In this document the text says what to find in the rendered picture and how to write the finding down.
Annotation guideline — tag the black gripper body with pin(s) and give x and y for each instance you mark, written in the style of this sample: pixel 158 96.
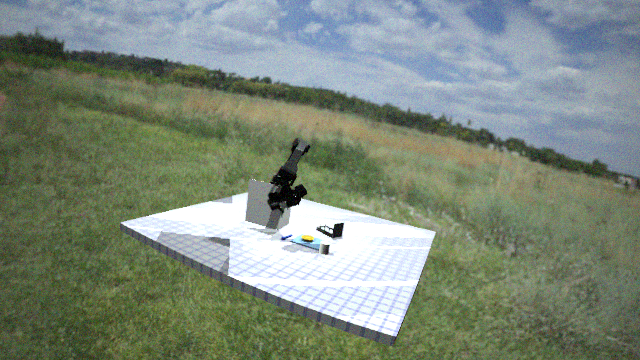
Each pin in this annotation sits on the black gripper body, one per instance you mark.
pixel 300 189

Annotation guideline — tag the grey cylinder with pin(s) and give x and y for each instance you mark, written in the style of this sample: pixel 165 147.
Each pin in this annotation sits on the grey cylinder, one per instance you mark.
pixel 324 247

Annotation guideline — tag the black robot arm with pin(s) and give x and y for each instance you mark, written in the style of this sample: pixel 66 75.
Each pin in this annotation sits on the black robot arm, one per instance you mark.
pixel 286 173

